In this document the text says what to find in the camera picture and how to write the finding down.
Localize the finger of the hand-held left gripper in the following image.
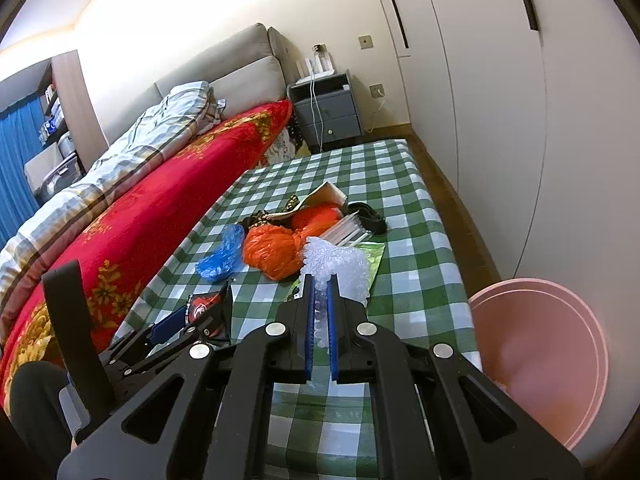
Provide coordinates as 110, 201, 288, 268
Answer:
181, 310, 221, 347
147, 307, 190, 345

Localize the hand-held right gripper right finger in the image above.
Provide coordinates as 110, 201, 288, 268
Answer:
326, 277, 584, 480

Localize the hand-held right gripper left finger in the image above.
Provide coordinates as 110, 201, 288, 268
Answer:
56, 274, 316, 480

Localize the black packet with red label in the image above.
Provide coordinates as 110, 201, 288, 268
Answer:
182, 282, 235, 347

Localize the clear bubble wrap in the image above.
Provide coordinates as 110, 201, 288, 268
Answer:
299, 236, 383, 356

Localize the green panda print pouch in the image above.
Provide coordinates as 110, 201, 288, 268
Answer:
350, 241, 386, 282

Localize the pink plastic bin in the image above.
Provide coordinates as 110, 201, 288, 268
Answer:
467, 278, 611, 453

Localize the blue plastic shoe cover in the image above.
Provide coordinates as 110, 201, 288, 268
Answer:
195, 224, 246, 281

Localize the crumpled orange plastic bag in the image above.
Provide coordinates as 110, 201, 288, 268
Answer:
242, 223, 309, 281

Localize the clear plastic tube pack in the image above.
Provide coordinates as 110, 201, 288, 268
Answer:
320, 212, 374, 250

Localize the red floral blanket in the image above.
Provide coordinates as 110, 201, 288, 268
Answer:
0, 100, 294, 401

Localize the brown patterned scrunchie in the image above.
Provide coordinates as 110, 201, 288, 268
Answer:
239, 197, 301, 234

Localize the green checked tablecloth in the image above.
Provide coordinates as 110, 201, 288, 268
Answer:
107, 139, 484, 480

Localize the beige paper envelope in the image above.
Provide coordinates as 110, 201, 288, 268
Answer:
277, 181, 349, 219

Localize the grey storage box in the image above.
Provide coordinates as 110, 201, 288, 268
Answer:
25, 135, 84, 202

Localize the blue curtain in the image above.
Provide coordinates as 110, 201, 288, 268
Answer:
0, 95, 51, 251

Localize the floral bedsheet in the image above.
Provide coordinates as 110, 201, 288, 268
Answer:
257, 125, 304, 166

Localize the plaid quilt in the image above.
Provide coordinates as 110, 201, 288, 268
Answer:
0, 80, 226, 302

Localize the grey nightstand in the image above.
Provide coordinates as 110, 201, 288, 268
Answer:
287, 72, 364, 154

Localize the wooden shelf unit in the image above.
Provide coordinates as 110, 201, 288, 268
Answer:
37, 50, 109, 177

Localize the beige upholstered headboard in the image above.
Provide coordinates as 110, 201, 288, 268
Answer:
155, 22, 301, 124

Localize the white wardrobe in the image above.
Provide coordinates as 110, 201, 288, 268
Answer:
364, 0, 640, 341

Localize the black strap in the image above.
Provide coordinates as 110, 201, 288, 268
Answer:
345, 201, 389, 235

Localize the white charging cable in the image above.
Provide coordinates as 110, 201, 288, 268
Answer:
308, 76, 322, 137

